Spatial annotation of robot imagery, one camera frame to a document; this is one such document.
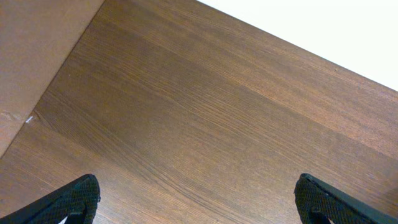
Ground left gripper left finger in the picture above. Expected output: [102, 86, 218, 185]
[1, 174, 101, 224]

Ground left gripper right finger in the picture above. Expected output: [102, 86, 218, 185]
[294, 173, 397, 224]

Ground brown cardboard box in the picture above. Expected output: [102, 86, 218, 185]
[1, 0, 103, 153]

